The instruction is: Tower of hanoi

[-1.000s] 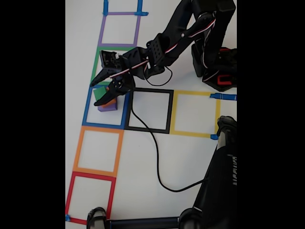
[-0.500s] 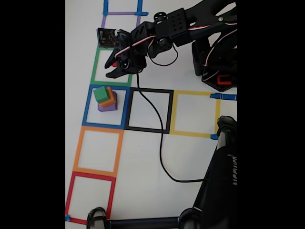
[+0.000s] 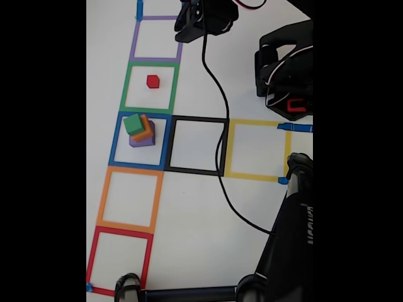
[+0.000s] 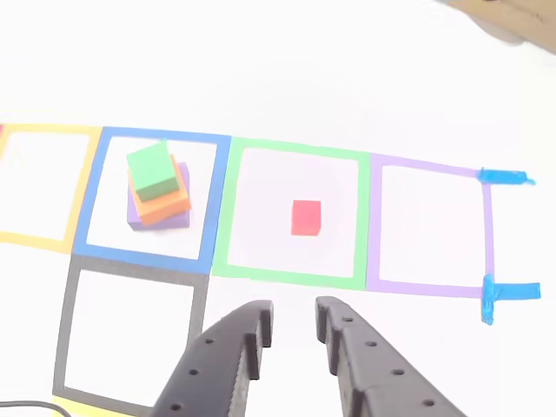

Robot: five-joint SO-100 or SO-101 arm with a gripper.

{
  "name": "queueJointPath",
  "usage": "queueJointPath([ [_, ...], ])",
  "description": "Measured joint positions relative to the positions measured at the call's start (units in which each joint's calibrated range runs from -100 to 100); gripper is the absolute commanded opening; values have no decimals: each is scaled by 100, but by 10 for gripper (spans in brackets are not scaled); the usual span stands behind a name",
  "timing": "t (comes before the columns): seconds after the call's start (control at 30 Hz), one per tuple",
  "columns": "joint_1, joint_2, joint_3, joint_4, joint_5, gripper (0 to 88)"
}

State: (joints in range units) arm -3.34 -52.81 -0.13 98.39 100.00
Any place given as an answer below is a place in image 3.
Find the purple square block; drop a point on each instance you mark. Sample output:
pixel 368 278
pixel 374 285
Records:
pixel 143 144

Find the orange square block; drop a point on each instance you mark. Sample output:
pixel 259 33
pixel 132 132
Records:
pixel 145 132

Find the black square frame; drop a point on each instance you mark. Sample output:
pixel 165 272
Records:
pixel 195 119

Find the small red cube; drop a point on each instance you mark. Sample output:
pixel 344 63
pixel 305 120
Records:
pixel 153 81

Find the small blue tape piece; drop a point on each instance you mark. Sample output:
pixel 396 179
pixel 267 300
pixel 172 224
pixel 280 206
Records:
pixel 89 287
pixel 282 180

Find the black tripod stand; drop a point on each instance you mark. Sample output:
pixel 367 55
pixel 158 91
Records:
pixel 283 251

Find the orange square frame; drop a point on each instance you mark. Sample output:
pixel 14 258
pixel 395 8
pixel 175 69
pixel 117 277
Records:
pixel 102 201

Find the red square frame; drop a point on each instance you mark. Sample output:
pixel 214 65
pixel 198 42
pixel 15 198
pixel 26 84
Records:
pixel 92 258

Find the purple square frame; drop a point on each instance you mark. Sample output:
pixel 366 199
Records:
pixel 133 41

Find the green cube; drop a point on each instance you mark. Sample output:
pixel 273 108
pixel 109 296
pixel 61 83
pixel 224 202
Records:
pixel 132 124

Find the long blue tape strip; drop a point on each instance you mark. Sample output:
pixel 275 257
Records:
pixel 299 128

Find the yellow square frame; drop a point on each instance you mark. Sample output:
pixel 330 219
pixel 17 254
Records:
pixel 252 122

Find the blue square frame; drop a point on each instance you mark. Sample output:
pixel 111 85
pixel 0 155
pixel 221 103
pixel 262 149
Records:
pixel 114 141

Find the green square frame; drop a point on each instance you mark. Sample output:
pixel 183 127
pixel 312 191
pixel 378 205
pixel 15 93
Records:
pixel 124 91

